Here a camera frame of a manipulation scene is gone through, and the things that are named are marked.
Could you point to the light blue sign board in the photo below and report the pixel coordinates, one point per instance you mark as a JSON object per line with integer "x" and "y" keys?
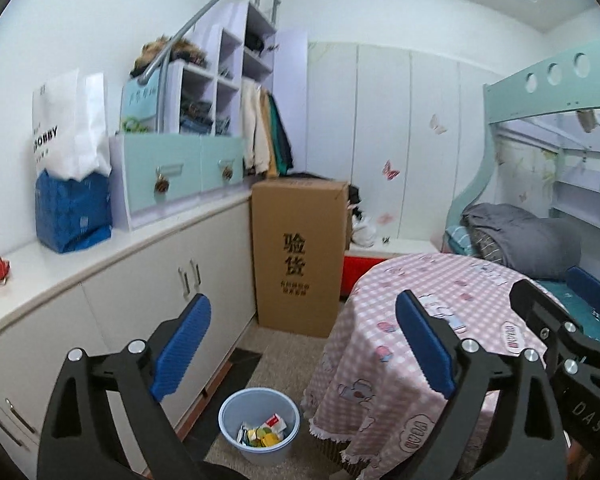
{"x": 140, "y": 102}

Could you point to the pale butterfly wall sticker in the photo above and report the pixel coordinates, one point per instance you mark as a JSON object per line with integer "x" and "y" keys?
{"x": 437, "y": 124}

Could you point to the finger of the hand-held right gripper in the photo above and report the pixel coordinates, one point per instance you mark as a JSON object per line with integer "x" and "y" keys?
{"x": 542, "y": 317}
{"x": 592, "y": 290}

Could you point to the blue patterned bedsheet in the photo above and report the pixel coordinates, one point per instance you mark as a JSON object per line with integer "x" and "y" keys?
{"x": 575, "y": 305}

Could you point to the white low cabinet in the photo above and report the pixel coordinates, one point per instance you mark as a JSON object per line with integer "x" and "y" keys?
{"x": 130, "y": 280}

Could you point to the teal drawer cabinet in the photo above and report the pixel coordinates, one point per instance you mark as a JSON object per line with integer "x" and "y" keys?
{"x": 145, "y": 170}

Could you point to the teal bunk bed frame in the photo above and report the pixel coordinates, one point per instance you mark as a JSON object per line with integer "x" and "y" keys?
{"x": 510, "y": 95}

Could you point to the mustard hanging garment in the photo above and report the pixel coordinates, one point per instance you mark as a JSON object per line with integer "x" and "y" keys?
{"x": 267, "y": 145}

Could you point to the pinecone drawer ornament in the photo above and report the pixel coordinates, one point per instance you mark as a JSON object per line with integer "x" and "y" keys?
{"x": 226, "y": 172}
{"x": 161, "y": 185}

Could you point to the heap of packaging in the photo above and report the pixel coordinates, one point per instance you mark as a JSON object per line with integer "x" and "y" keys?
{"x": 260, "y": 435}

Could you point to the white paper shopping bag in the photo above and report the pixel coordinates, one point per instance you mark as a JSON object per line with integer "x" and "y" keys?
{"x": 65, "y": 125}

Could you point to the folded jeans stack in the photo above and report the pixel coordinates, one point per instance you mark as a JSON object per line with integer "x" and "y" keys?
{"x": 197, "y": 120}

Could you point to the red box with white lid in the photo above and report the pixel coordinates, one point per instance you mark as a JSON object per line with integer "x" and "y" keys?
{"x": 370, "y": 270}

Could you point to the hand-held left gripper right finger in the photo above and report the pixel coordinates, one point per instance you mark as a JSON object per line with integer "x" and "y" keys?
{"x": 425, "y": 345}

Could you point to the blue plastic waste bin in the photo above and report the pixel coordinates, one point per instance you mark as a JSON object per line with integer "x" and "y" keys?
{"x": 230, "y": 425}

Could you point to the grey metal handrail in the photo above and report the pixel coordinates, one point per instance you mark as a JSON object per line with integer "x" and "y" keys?
{"x": 195, "y": 17}

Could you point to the grey duvet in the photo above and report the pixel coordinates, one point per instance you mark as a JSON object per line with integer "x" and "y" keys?
{"x": 525, "y": 240}

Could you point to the white plastic bag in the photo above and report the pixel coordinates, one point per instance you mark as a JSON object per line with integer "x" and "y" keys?
{"x": 365, "y": 230}

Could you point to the pink butterfly wall sticker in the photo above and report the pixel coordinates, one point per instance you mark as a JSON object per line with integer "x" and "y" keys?
{"x": 390, "y": 170}

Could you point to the purple cubby shelf unit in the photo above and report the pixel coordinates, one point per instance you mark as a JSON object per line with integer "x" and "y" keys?
{"x": 230, "y": 50}

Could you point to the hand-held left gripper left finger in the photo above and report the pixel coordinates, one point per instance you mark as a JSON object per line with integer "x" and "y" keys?
{"x": 180, "y": 345}

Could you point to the tall cardboard box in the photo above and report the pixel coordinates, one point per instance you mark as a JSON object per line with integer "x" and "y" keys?
{"x": 300, "y": 240}

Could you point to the dark folded clothes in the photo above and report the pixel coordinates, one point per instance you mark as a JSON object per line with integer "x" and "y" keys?
{"x": 255, "y": 42}

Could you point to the dark clothes heap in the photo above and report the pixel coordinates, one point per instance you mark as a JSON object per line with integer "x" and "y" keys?
{"x": 355, "y": 195}

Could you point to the pink checked tablecloth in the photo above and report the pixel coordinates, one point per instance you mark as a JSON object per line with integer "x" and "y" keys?
{"x": 380, "y": 320}

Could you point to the brown hanging item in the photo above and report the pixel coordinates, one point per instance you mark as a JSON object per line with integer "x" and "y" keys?
{"x": 587, "y": 121}

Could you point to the green hanging garment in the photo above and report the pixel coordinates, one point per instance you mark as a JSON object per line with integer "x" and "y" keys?
{"x": 276, "y": 145}

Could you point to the brown clothes pile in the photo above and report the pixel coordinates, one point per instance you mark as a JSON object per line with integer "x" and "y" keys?
{"x": 165, "y": 55}

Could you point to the blue bag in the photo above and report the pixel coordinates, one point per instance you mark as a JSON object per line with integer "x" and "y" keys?
{"x": 72, "y": 212}

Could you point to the white wardrobe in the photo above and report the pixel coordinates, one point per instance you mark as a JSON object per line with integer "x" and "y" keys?
{"x": 380, "y": 100}

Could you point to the cream hanging jacket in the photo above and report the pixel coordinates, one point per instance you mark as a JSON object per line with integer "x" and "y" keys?
{"x": 252, "y": 125}

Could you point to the purple bed wall shelf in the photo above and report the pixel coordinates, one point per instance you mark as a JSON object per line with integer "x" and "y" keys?
{"x": 580, "y": 200}

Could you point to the teal striped pillow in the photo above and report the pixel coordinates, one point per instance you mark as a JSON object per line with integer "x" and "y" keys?
{"x": 457, "y": 240}

